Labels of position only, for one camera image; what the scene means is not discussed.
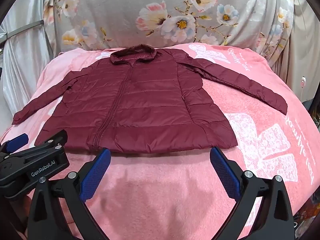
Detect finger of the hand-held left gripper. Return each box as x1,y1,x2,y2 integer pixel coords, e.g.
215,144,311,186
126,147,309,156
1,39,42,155
0,133,29,155
34,129,68,154

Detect white round plug with cable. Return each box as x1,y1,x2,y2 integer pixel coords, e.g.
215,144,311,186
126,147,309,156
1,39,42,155
299,76,308,98

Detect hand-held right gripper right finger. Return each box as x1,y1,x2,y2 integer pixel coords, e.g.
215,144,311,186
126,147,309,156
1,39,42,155
210,146,294,240

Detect grey floral bed sheet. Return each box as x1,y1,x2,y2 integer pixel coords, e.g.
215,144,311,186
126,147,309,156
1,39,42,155
42,0,298,63

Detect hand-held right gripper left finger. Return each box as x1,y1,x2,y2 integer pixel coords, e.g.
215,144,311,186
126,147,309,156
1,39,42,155
27,148,112,240

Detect grey satin curtain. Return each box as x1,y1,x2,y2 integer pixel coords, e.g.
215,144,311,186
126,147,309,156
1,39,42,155
0,0,62,115

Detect beige pleated curtain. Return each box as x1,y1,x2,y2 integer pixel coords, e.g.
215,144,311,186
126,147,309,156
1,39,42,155
280,2,320,103

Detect maroon hooded puffer jacket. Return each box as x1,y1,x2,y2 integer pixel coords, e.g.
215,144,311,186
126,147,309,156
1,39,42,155
12,44,288,154

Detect pink bow-print blanket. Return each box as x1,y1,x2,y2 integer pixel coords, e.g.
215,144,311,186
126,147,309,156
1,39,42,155
0,42,320,240

